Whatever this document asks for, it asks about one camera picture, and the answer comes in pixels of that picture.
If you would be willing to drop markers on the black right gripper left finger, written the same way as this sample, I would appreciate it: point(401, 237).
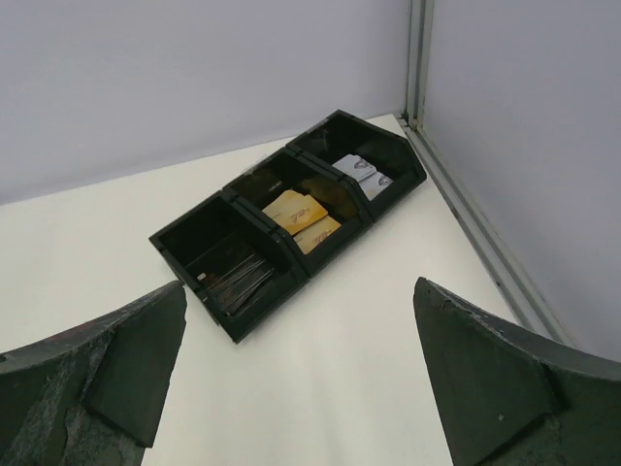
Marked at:
point(93, 394)

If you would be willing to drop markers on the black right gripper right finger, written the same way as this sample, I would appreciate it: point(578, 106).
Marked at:
point(508, 396)

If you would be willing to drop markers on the stack of black cards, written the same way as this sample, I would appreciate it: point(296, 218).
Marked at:
point(233, 287)

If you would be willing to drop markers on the lower silver card in bin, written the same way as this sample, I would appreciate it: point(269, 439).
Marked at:
point(374, 184)

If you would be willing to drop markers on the silver card in bin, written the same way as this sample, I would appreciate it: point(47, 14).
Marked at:
point(374, 184)
point(355, 167)

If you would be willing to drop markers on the lower gold card in bin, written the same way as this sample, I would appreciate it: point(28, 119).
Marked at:
point(312, 236)

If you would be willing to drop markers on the gold card in bin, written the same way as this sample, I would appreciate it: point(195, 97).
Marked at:
point(294, 211)
point(312, 236)

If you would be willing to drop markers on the upper gold card in bin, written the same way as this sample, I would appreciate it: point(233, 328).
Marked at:
point(294, 211)

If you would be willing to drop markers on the upper silver card in bin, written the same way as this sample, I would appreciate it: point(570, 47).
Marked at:
point(355, 167)

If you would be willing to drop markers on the black left storage bin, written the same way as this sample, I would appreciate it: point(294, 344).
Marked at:
point(214, 233)

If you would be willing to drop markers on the black right storage bin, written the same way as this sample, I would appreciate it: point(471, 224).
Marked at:
point(341, 133)

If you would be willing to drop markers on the aluminium corner frame post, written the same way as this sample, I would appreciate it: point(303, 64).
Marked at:
point(518, 290)

